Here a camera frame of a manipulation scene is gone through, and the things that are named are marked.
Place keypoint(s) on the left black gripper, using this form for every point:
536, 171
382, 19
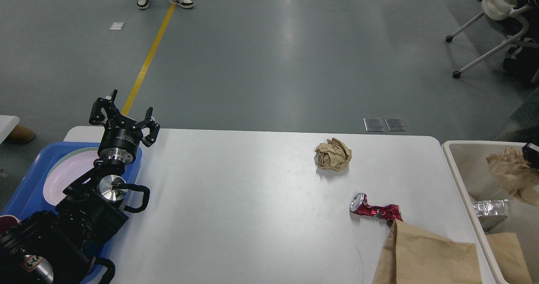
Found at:
118, 144

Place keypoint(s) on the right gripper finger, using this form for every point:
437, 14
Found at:
531, 154

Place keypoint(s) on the aluminium foil tray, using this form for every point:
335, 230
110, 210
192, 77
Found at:
491, 213

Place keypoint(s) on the pink plate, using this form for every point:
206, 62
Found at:
53, 190

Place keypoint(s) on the brown paper bag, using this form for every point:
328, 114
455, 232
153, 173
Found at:
509, 257

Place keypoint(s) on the pink mug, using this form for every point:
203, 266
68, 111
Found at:
7, 221

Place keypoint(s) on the brown paper sheet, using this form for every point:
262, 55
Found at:
411, 255

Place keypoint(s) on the red foil wrapper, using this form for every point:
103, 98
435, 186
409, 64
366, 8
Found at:
359, 205

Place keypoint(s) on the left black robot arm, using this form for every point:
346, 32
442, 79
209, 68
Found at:
61, 246

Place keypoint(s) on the beige plastic bin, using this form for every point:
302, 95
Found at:
468, 163

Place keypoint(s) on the person in dark clothes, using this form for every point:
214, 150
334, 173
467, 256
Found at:
526, 61

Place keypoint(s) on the person with tan boot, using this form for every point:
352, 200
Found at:
20, 135

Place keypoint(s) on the white side table corner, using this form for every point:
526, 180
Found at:
7, 124

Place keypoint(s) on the blue plastic tray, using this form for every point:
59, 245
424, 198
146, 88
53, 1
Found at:
28, 198

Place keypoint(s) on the right metal floor plate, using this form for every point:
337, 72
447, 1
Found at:
395, 124

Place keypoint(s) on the metal floor plate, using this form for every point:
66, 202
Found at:
374, 125
395, 124

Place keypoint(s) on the office chair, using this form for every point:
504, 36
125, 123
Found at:
517, 20

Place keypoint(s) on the left metal floor plate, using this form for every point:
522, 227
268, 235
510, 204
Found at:
374, 125

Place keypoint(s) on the crumpled brown paper ball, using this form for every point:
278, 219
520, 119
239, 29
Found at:
333, 154

